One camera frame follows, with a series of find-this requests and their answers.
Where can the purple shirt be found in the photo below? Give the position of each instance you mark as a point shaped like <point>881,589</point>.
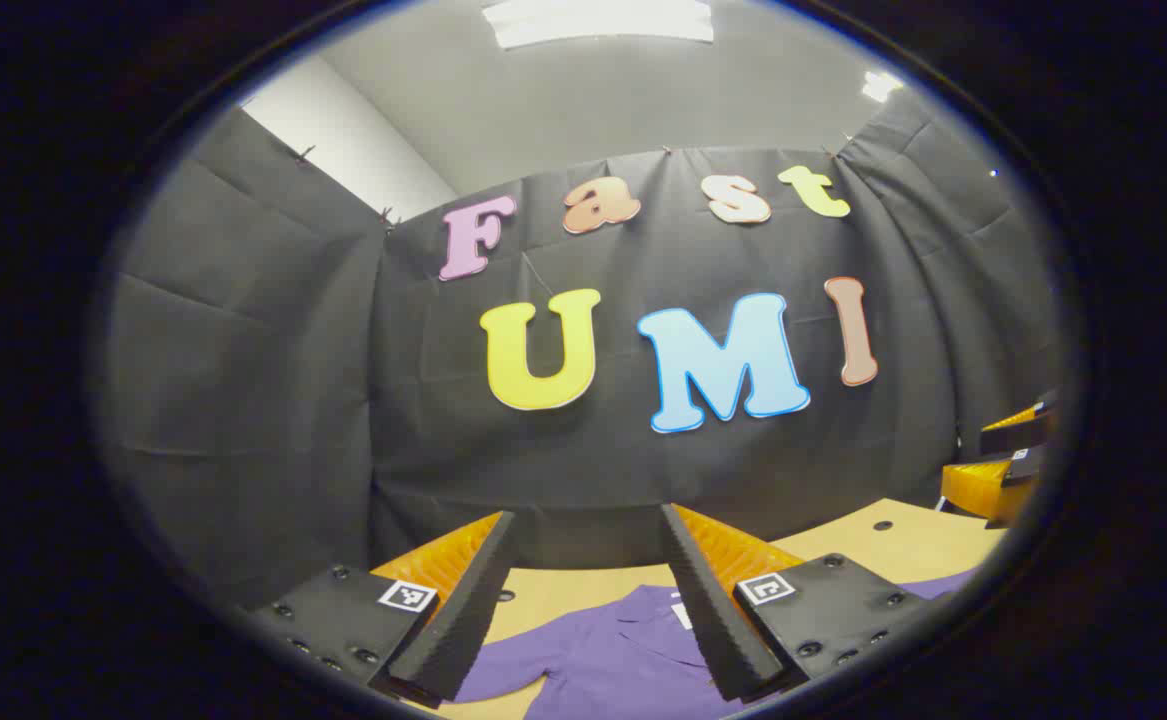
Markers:
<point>603,660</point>

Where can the long ceiling light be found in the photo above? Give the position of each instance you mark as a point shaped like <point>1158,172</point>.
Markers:
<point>593,20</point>

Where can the small ceiling light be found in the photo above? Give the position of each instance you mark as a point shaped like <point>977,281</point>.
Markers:
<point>880,86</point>

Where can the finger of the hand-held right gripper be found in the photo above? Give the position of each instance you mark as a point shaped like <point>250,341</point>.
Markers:
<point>1013,436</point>
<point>978,490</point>

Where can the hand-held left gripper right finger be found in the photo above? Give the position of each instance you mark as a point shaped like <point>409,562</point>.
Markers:
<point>713,620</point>

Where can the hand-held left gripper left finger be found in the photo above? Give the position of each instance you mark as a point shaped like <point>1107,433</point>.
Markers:
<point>463,620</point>

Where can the black backdrop cloth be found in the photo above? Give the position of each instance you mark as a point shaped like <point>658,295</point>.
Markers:
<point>293,400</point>

